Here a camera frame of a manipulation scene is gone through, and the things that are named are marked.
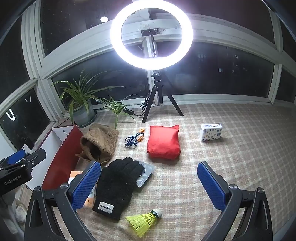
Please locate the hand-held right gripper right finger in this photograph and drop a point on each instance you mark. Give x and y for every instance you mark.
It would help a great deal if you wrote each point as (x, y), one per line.
(211, 185)

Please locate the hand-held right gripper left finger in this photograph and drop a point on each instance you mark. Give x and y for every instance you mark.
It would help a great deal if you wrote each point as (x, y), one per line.
(86, 184)

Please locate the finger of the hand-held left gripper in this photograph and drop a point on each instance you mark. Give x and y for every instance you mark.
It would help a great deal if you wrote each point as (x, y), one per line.
(34, 157)
(15, 156)

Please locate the red cardboard box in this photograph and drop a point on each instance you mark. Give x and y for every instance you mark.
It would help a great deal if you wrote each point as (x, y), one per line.
(62, 157)

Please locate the black knit glove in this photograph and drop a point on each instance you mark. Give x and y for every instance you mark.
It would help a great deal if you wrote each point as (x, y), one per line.
(115, 185)

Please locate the brown fleece cloth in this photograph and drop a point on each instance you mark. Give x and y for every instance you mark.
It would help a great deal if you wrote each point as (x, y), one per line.
(101, 136)

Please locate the patterned tissue packet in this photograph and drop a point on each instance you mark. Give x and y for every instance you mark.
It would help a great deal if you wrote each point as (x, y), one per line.
(211, 133)

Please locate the red fabric pouch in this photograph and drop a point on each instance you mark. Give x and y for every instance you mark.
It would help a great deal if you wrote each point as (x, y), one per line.
(163, 142)

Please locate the person's left hand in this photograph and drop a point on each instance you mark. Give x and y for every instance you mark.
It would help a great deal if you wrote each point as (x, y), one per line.
(19, 210)

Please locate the orange and white packet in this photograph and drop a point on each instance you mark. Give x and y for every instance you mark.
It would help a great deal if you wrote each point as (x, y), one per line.
(90, 199)

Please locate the checked beige blanket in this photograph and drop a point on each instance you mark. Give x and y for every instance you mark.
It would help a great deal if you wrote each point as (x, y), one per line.
(231, 162)

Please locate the grey plastic packet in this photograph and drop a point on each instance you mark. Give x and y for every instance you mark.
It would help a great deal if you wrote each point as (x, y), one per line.
(148, 172)

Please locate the potted spider plant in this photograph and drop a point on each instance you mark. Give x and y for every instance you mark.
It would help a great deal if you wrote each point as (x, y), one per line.
(83, 113)

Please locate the yellow shuttlecock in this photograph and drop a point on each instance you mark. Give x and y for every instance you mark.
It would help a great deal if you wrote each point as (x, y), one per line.
(141, 221)

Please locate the black tripod stand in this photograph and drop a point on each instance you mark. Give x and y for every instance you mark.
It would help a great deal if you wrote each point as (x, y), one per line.
(158, 80)

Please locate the black phone clamp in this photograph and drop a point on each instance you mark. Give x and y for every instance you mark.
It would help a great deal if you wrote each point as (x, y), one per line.
(150, 31)

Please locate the white window frame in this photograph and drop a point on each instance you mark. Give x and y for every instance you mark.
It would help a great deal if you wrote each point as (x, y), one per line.
(76, 46)

